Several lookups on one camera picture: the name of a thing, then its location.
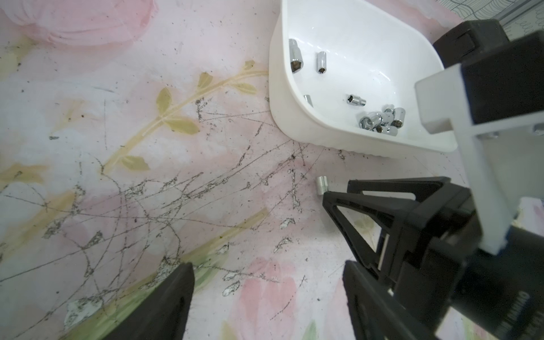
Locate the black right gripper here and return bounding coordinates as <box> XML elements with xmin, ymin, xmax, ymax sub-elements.
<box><xmin>322</xmin><ymin>177</ymin><xmax>543</xmax><ymax>340</ymax></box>

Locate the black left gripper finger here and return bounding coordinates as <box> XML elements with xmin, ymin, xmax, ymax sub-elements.
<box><xmin>105</xmin><ymin>263</ymin><xmax>195</xmax><ymax>340</ymax></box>

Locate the small chrome socket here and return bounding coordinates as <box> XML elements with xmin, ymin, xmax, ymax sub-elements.
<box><xmin>347</xmin><ymin>95</ymin><xmax>367</xmax><ymax>106</ymax></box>

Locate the large chrome socket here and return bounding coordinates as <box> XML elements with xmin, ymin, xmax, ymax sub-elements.
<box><xmin>288</xmin><ymin>38</ymin><xmax>304</xmax><ymax>74</ymax></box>

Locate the white plastic storage box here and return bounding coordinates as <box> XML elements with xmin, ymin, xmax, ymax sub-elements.
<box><xmin>269</xmin><ymin>1</ymin><xmax>457</xmax><ymax>158</ymax></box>

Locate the black plastic tool case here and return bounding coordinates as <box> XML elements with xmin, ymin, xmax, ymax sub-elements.
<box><xmin>433</xmin><ymin>19</ymin><xmax>509</xmax><ymax>68</ymax></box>

